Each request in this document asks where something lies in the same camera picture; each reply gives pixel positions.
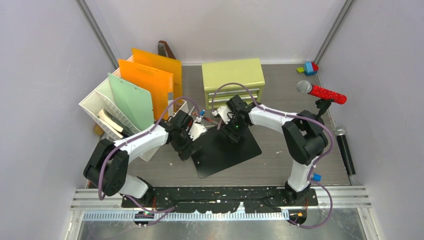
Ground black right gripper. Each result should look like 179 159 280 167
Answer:
220 113 250 144

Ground black clipboard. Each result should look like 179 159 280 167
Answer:
191 126 262 179

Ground mint green clipboard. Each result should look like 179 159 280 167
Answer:
108 73 154 131

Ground Nineteen Eighty-Four dark book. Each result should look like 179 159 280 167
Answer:
97 109 134 139

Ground thick orange binder folder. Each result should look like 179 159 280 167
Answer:
118 59 174 120

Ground white plastic file rack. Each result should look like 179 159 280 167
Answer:
78 55 190 163

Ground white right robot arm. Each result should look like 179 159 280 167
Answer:
213 95 329 205

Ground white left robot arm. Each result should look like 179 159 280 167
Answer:
83 111 207 207

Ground pink highlighter pen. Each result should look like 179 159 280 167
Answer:
217 119 223 131

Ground orange red marker pen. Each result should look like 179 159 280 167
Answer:
193 113 218 125

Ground green metal drawer cabinet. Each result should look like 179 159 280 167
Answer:
201 58 265 110

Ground blue silver small marker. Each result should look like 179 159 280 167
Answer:
311 173 322 182

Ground thin orange folder in rack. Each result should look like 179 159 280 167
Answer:
131 48 183 98

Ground black microphone stand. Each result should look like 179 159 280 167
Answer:
315 98 335 121

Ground red glitter microphone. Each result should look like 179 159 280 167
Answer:
296 80 347 105

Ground colourful toy blocks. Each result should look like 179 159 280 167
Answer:
296 61 319 76

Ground black handheld microphone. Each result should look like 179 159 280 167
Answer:
335 127 356 176

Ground brown wooden object behind rack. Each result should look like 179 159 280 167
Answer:
157 40 177 60

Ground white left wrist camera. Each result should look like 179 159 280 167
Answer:
188 122 207 142

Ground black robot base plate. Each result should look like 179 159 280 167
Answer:
121 186 318 214

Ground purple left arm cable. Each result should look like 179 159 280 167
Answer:
97 96 202 226

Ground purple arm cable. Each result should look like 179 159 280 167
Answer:
97 96 202 226
210 82 335 230

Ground wooden handle tool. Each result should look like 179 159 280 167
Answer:
93 124 104 136

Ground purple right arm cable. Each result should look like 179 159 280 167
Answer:
210 82 335 230

